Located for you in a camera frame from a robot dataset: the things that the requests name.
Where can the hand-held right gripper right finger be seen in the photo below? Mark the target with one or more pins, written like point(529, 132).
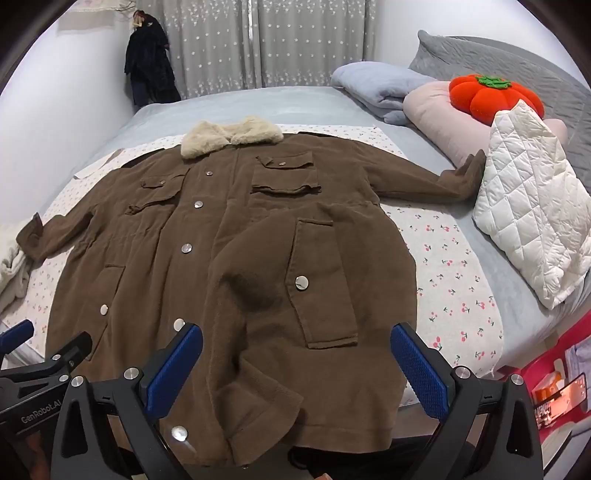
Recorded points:
point(415, 374)

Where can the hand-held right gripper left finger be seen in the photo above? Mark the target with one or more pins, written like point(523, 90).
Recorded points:
point(173, 371)

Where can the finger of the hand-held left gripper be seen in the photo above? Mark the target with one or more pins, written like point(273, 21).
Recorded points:
point(16, 333)
point(69, 353)

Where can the brown coat with fur collar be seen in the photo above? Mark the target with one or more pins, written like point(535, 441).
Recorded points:
point(258, 230)

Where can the dark hanging clothes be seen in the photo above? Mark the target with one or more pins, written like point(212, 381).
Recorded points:
point(147, 64)

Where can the cream cloth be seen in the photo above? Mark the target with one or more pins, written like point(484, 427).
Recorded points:
point(11, 272)

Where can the cherry print bed sheet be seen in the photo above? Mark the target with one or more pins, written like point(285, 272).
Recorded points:
point(443, 277)

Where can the small orange box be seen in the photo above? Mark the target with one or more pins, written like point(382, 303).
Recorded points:
point(548, 390)

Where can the white quilted pillow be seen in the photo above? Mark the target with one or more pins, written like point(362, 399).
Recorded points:
point(531, 207)

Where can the pink pillow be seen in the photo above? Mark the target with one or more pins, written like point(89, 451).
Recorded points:
point(434, 115)

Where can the orange persimmon cushion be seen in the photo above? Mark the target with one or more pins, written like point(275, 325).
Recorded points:
point(489, 99)

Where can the bed with grey-blue sheet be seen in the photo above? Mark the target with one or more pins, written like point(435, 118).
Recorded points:
point(300, 106)

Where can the folded blue-grey blanket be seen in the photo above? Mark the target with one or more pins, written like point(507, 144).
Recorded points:
point(369, 85)

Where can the grey quilted headboard cover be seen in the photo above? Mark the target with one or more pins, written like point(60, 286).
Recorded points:
point(466, 57)

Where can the grey star print curtain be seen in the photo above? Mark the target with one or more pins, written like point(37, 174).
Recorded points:
point(277, 46)

